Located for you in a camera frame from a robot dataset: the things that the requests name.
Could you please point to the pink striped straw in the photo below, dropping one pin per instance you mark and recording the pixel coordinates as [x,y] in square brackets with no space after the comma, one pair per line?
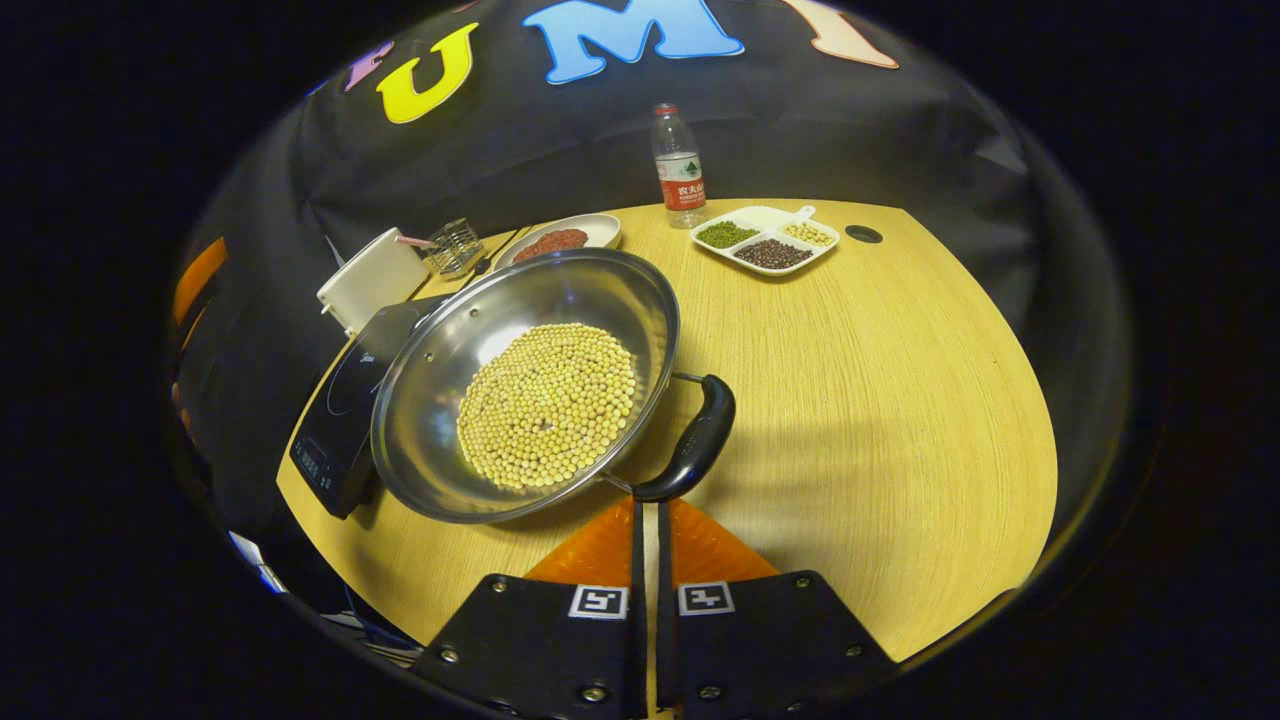
[415,241]

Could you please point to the green mung beans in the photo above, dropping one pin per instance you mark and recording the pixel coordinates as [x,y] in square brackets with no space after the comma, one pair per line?
[726,235]

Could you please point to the white round plate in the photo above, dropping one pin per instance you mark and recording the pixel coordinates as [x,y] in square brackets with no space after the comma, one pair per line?
[603,232]

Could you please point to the clear water bottle red label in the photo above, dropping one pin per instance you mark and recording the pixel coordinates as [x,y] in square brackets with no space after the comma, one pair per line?
[680,170]

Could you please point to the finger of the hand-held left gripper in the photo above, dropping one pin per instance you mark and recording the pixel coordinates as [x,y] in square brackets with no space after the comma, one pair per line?
[198,278]

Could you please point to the red meat slices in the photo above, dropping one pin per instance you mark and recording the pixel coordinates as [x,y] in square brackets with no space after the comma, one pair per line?
[552,243]

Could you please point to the pile of yellow soybeans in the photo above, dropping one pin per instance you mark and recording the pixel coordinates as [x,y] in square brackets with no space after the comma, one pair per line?
[550,405]

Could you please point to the pale small beans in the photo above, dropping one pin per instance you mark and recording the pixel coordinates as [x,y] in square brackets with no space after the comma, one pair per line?
[808,234]

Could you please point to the black induction cooktop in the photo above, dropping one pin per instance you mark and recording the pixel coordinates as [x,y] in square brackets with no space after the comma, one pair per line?
[335,425]

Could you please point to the white appliance box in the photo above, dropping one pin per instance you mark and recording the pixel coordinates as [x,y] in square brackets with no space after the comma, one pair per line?
[370,280]

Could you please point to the white divided dish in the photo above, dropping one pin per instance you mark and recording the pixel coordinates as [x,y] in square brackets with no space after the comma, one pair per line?
[768,219]

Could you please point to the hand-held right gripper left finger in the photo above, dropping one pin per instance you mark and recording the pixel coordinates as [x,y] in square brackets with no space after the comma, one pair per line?
[637,560]

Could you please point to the black backdrop cloth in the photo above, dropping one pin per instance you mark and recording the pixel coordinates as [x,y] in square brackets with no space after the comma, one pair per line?
[850,130]

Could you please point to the dark red beans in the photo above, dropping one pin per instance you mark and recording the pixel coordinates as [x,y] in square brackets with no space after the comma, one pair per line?
[772,254]

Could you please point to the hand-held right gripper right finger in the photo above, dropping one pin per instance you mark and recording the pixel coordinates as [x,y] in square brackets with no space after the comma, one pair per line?
[663,560]

